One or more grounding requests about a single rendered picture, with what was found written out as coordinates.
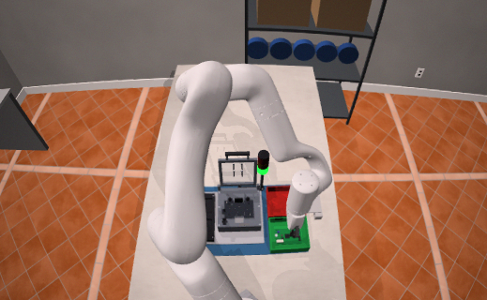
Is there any green circuit board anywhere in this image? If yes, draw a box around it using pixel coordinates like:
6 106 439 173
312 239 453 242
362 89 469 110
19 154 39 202
274 229 302 245

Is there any green open bin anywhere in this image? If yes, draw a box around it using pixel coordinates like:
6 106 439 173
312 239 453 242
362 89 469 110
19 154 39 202
268 216 311 254

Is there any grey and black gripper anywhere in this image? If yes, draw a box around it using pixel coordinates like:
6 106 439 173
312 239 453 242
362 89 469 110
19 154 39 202
286 206 306 238

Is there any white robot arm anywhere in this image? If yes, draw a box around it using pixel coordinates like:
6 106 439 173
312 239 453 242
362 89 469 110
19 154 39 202
147 61 332 300

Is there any red bin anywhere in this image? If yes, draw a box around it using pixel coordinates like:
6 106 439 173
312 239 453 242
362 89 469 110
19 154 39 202
266 186 290 218

